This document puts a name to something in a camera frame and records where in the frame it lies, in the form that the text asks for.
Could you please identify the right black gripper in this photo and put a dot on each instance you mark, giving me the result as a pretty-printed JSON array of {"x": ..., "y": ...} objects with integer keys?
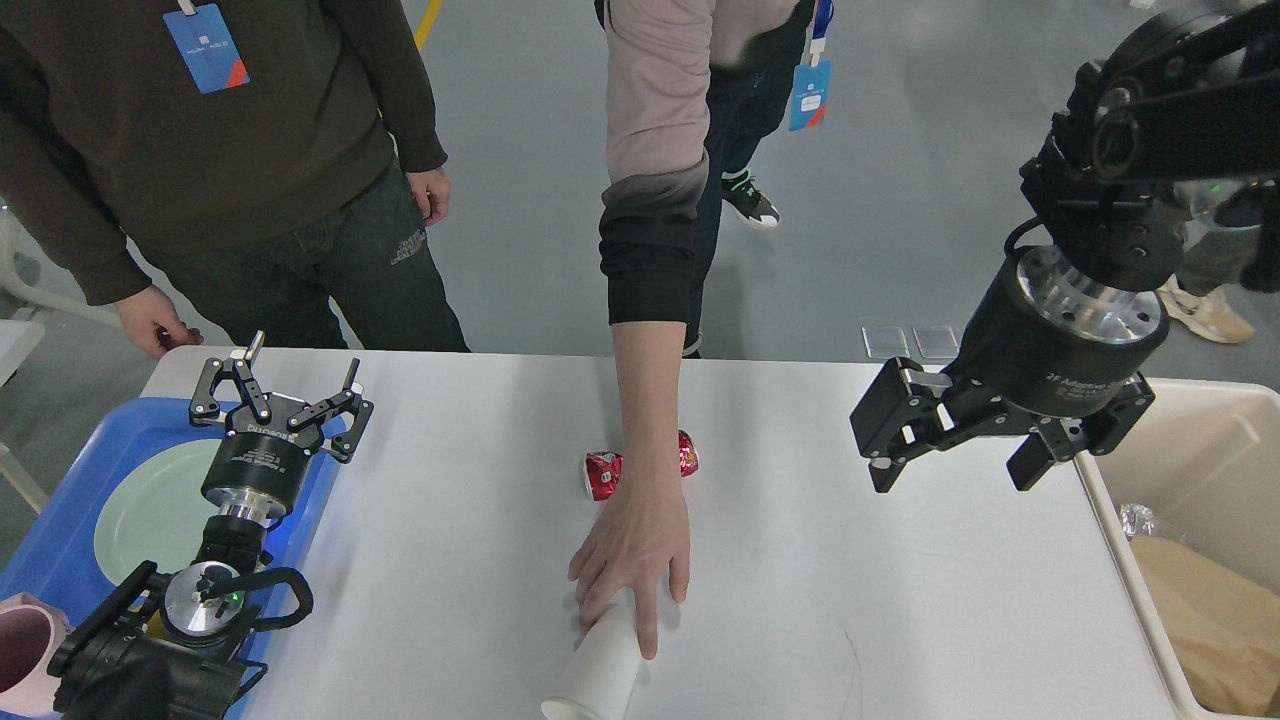
[{"x": 1047, "y": 339}]

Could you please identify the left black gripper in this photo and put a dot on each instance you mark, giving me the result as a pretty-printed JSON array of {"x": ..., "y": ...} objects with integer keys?
[{"x": 262, "y": 461}]

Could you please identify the light green plate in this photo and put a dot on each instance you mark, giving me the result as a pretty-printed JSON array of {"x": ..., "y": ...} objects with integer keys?
[{"x": 158, "y": 513}]

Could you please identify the aluminium foil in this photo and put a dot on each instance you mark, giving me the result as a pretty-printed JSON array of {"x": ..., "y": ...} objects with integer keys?
[{"x": 1138, "y": 520}]

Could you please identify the pink mug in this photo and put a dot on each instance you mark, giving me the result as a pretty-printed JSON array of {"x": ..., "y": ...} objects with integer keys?
[{"x": 31, "y": 632}]

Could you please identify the brown paper bag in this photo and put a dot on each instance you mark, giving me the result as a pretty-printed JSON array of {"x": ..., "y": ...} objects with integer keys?
[{"x": 1223, "y": 628}]

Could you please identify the crushed red can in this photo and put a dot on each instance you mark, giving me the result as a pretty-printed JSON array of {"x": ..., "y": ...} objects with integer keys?
[{"x": 602, "y": 470}]

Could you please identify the white paper cup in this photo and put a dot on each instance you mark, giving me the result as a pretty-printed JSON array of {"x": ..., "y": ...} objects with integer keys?
[{"x": 598, "y": 681}]

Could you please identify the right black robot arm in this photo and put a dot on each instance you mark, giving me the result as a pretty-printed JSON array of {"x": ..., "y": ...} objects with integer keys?
[{"x": 1190, "y": 96}]

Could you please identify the helper person bare forearm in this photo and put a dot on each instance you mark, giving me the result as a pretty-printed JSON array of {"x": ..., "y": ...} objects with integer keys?
[{"x": 647, "y": 358}]

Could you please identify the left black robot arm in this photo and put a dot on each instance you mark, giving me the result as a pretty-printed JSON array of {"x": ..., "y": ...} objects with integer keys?
[{"x": 170, "y": 644}]

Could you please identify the helper person right hand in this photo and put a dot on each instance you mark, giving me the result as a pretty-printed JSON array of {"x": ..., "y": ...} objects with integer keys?
[{"x": 641, "y": 537}]

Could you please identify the beige plastic bin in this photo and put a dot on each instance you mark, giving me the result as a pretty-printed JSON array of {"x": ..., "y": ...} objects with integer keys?
[{"x": 1204, "y": 460}]

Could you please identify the blue plastic tray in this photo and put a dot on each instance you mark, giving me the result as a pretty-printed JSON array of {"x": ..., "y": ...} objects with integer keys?
[{"x": 57, "y": 564}]

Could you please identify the person in black clothes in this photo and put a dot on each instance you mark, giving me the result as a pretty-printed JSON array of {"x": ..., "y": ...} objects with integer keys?
[{"x": 276, "y": 160}]

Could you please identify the white side table corner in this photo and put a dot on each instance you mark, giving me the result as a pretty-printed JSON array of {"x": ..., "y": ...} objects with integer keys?
[{"x": 18, "y": 341}]

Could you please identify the person in dark sneakers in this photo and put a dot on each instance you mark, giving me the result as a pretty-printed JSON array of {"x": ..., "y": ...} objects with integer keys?
[{"x": 692, "y": 88}]

